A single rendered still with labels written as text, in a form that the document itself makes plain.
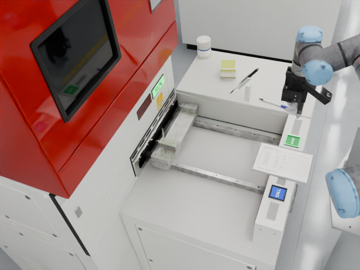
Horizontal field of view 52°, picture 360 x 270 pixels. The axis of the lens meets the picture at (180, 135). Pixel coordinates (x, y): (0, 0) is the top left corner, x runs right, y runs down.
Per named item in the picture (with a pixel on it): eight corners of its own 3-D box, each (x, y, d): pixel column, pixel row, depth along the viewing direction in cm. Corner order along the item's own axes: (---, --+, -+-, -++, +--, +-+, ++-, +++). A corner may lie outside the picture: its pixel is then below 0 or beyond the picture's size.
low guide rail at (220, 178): (152, 163, 163) (151, 159, 161) (154, 160, 164) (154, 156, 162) (264, 195, 147) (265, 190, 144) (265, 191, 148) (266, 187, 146)
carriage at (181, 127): (151, 166, 158) (150, 162, 156) (184, 110, 180) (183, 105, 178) (168, 171, 155) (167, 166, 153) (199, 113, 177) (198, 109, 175)
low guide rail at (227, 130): (176, 122, 179) (175, 117, 177) (178, 119, 180) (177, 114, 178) (279, 147, 163) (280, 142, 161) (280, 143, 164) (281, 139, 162)
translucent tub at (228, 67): (219, 80, 175) (219, 68, 170) (220, 70, 180) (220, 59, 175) (235, 80, 174) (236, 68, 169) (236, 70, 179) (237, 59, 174)
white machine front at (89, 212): (85, 254, 136) (48, 194, 107) (173, 110, 185) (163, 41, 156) (93, 257, 135) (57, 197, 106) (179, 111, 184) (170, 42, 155)
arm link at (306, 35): (300, 39, 107) (294, 23, 113) (294, 69, 115) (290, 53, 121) (328, 37, 106) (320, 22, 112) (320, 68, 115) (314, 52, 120)
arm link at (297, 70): (318, 55, 119) (314, 70, 114) (316, 66, 122) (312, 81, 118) (294, 51, 121) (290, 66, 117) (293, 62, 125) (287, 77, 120)
